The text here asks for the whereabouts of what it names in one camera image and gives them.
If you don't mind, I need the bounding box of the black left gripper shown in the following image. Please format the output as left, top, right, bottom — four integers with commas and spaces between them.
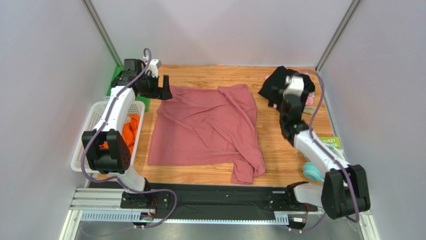
139, 72, 174, 101

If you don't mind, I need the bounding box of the dusty red t-shirt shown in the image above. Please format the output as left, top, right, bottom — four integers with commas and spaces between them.
147, 84, 267, 185

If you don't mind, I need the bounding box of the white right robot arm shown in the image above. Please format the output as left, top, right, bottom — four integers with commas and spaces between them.
268, 86, 371, 222

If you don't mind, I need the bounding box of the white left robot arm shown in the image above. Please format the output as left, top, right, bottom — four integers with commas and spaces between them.
81, 57, 173, 193

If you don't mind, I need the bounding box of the beige folded t-shirt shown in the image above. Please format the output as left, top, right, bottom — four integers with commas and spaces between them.
303, 105, 316, 115

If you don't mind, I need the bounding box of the pink folded t-shirt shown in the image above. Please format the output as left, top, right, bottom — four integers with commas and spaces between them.
272, 95, 314, 109

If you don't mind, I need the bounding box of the black folded t-shirt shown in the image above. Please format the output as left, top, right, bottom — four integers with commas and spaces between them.
258, 66, 316, 105

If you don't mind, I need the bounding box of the green plastic folder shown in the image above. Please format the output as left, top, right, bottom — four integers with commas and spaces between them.
106, 65, 151, 104

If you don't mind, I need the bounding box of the orange t-shirt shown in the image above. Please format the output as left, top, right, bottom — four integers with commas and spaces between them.
120, 114, 140, 156

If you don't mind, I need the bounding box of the green children's book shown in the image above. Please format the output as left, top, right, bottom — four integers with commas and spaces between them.
319, 136, 342, 149

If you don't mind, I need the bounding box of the white plastic laundry basket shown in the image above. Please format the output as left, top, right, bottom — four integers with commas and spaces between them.
70, 100, 146, 174

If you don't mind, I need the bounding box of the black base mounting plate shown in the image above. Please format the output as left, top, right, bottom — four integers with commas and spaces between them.
89, 182, 318, 221

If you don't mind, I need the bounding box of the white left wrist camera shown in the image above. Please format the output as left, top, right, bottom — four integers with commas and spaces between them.
142, 58, 162, 77

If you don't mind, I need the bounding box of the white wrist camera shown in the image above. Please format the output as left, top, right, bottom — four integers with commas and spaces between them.
283, 76, 305, 97
142, 58, 162, 77

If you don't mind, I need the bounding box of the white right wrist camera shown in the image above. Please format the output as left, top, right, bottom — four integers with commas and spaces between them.
283, 76, 305, 97

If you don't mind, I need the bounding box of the white cable duct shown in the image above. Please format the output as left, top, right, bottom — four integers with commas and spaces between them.
79, 211, 290, 225

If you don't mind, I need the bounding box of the aluminium frame rail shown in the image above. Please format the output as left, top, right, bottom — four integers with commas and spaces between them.
60, 187, 379, 240

